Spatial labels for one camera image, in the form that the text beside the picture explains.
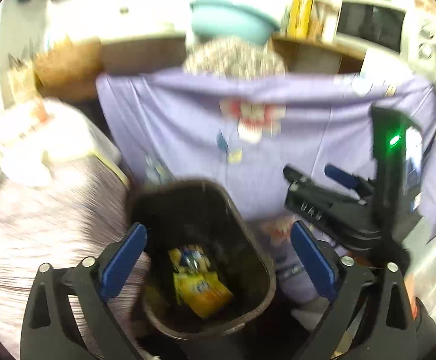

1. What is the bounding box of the yellow snack wrapper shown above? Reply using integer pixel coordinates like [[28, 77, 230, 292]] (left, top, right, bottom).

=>
[[168, 244, 233, 320]]

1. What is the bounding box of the black trash bin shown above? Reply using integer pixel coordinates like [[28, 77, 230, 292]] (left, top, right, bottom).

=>
[[127, 180, 276, 340]]

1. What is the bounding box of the person right hand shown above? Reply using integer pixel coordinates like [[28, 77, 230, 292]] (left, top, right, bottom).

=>
[[404, 274, 419, 320]]

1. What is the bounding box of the purple floral cloth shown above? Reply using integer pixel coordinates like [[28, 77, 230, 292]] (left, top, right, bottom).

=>
[[96, 68, 436, 305]]

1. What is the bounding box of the striped purple tablecloth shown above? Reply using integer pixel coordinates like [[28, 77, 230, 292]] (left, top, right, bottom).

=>
[[0, 97, 151, 357]]

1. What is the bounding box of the wooden shelf cabinet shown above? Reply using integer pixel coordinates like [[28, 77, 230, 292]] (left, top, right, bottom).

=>
[[267, 34, 365, 75]]

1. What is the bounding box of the paisley cloth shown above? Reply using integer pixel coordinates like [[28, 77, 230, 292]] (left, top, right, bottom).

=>
[[182, 37, 287, 80]]

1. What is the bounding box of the yellow tall tube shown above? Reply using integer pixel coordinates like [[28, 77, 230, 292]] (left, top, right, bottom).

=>
[[287, 0, 313, 38]]

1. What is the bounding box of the white microwave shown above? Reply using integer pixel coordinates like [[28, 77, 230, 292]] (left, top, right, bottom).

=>
[[333, 0, 436, 62]]

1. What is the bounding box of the light blue plastic basin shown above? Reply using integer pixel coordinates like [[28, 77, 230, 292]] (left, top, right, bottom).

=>
[[190, 0, 280, 46]]

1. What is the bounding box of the brown white rice cooker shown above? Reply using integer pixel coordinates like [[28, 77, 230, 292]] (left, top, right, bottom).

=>
[[102, 33, 187, 76]]

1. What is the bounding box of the beige chopstick holder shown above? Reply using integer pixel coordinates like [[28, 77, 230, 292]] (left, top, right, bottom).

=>
[[7, 60, 38, 103]]

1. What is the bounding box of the woven pattern basin sink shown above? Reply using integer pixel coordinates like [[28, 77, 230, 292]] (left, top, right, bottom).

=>
[[33, 38, 103, 87]]

